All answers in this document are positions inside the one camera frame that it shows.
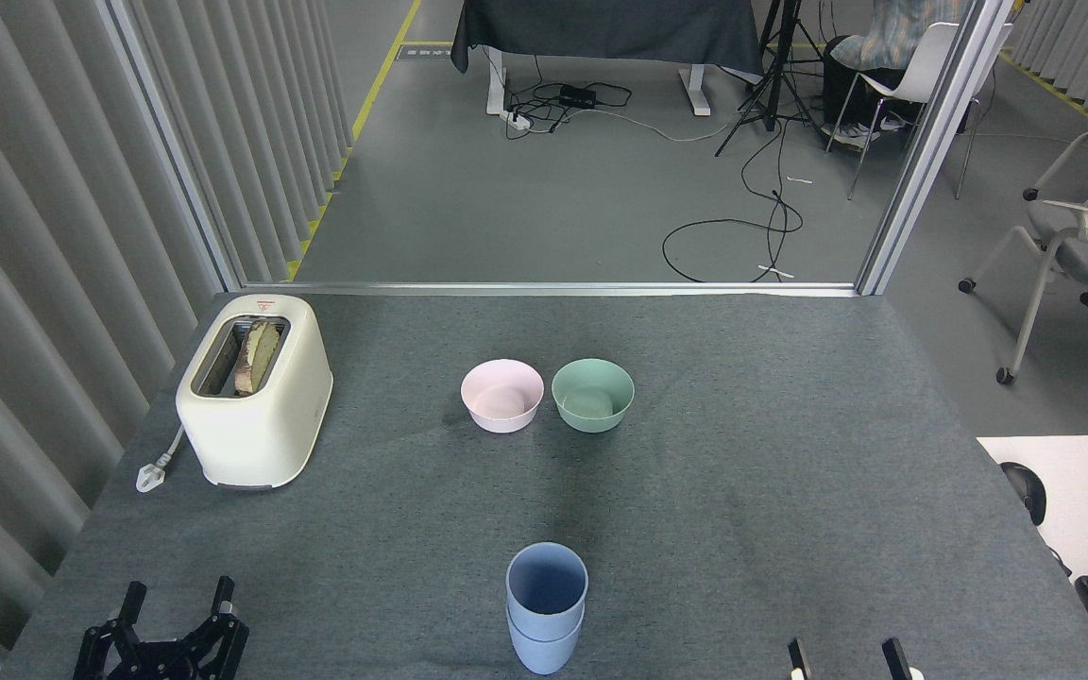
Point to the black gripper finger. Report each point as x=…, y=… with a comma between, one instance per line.
x=897, y=661
x=798, y=659

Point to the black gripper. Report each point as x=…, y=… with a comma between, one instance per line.
x=164, y=664

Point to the blue plastic cup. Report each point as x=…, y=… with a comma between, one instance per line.
x=546, y=619
x=544, y=654

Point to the black computer mouse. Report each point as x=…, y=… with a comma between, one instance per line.
x=1026, y=491

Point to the cream toaster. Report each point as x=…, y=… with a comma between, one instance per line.
x=265, y=434

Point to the bread slice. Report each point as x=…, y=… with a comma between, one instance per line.
x=259, y=354

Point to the green bowl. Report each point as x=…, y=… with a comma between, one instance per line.
x=592, y=416

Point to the pink bowl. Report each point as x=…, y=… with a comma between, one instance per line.
x=502, y=411

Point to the white table leg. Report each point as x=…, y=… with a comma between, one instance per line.
x=496, y=85
x=695, y=94

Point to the black tripod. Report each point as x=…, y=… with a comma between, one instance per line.
x=771, y=85

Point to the white chair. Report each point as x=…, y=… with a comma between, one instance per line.
x=926, y=66

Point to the black power adapter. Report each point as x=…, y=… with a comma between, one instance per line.
x=578, y=95

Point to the white power strip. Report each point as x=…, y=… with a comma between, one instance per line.
x=517, y=119

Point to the person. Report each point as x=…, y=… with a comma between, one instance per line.
x=893, y=38

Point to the dark table cloth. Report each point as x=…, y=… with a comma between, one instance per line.
x=601, y=28

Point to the silver frame rail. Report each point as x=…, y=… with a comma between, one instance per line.
x=544, y=289

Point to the silver frame post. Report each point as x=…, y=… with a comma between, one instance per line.
x=931, y=142

